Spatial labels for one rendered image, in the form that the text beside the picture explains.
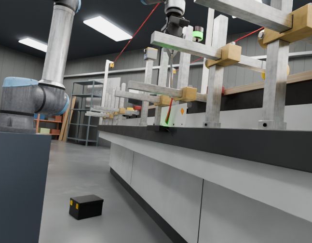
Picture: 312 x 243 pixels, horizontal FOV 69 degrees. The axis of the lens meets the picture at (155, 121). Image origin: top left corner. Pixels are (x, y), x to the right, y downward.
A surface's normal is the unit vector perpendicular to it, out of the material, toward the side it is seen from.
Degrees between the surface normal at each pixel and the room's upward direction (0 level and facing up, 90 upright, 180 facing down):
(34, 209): 90
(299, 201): 90
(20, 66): 90
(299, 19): 90
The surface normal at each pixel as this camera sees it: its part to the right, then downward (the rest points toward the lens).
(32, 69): 0.83, 0.06
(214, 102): 0.37, -0.01
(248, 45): -0.55, -0.10
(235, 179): -0.92, -0.11
